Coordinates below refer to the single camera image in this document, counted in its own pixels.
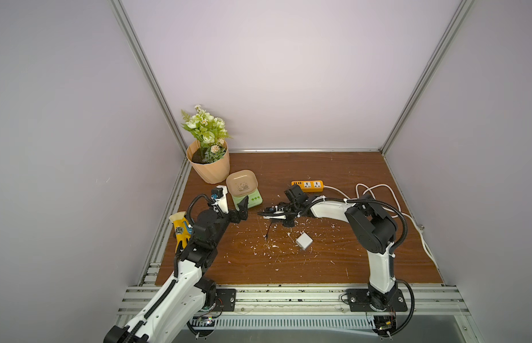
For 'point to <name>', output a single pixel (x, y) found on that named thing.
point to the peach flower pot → (215, 173)
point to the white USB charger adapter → (304, 241)
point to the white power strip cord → (394, 213)
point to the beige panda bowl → (242, 183)
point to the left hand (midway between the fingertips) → (239, 195)
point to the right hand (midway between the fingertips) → (273, 215)
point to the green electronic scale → (254, 199)
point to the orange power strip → (309, 186)
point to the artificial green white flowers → (209, 131)
